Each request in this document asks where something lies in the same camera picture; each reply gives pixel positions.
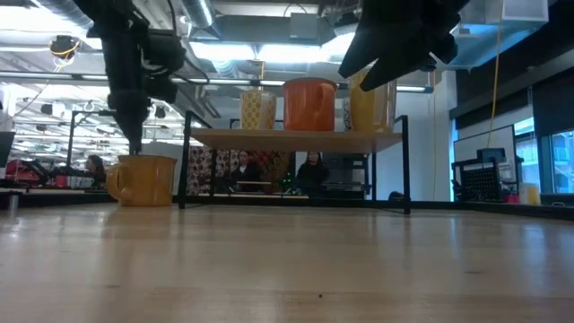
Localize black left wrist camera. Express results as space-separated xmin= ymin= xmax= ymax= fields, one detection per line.
xmin=142 ymin=27 xmax=187 ymax=105

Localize patterned fabric panel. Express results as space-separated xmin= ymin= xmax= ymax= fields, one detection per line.
xmin=187 ymin=146 xmax=292 ymax=196

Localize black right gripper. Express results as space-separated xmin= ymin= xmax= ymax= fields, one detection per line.
xmin=338 ymin=0 xmax=470 ymax=92

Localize yellow hanging cable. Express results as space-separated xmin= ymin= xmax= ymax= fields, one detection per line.
xmin=487 ymin=22 xmax=501 ymax=149

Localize yellow black cable reel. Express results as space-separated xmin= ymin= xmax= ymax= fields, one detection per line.
xmin=48 ymin=34 xmax=80 ymax=60

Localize whiteboard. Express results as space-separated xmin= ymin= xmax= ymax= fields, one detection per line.
xmin=452 ymin=124 xmax=517 ymax=180

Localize white air vent box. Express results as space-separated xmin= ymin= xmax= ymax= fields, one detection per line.
xmin=501 ymin=0 xmax=550 ymax=24

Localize round silver air duct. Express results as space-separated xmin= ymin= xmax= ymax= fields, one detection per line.
xmin=180 ymin=0 xmax=214 ymax=29

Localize yellow checkered mug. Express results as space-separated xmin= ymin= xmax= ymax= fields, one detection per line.
xmin=239 ymin=89 xmax=278 ymax=131

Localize black pegboard organizer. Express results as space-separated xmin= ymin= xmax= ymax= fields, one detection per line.
xmin=451 ymin=147 xmax=524 ymax=203

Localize orange mug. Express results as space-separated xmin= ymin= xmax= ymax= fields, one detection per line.
xmin=282 ymin=77 xmax=339 ymax=132

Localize black equipment cart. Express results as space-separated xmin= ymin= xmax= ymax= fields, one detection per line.
xmin=328 ymin=152 xmax=376 ymax=199

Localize wooden shelf black frame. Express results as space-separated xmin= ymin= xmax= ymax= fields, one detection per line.
xmin=178 ymin=110 xmax=411 ymax=215

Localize yellow container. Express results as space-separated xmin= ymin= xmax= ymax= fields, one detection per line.
xmin=518 ymin=182 xmax=542 ymax=206

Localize mustard yellow mug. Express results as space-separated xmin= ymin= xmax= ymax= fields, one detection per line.
xmin=106 ymin=154 xmax=178 ymax=208

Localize person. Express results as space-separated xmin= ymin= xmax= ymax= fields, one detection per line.
xmin=295 ymin=152 xmax=331 ymax=196
xmin=84 ymin=154 xmax=108 ymax=186
xmin=230 ymin=150 xmax=264 ymax=194

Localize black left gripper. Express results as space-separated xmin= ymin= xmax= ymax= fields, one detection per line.
xmin=101 ymin=44 xmax=152 ymax=156

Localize long pendant ceiling light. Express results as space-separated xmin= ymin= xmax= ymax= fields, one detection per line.
xmin=170 ymin=76 xmax=434 ymax=93

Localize yellow mug white handle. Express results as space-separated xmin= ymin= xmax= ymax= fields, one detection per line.
xmin=349 ymin=70 xmax=398 ymax=133

